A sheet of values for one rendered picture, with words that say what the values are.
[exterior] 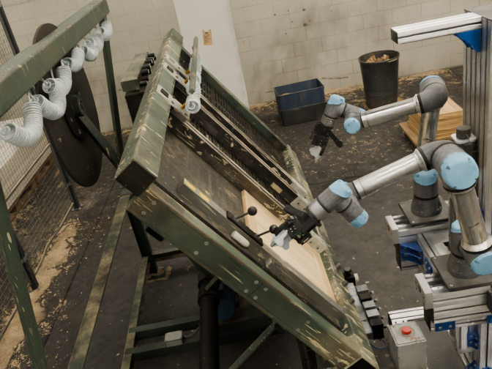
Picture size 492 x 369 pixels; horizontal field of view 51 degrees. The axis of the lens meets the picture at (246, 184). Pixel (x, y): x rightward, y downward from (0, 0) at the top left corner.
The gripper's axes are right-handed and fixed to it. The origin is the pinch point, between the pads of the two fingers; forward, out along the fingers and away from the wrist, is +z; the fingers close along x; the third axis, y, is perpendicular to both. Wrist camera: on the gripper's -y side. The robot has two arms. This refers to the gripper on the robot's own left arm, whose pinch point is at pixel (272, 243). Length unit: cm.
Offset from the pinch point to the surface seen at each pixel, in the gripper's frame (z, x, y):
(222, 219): 9.3, -11.9, -15.5
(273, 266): 9.7, 13.1, -1.4
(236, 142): 6, 31, -95
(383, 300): 23, 186, -49
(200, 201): 9.5, -22.8, -19.7
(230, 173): 8, 12, -58
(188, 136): 8, -13, -68
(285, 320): 15.0, 13.8, 21.0
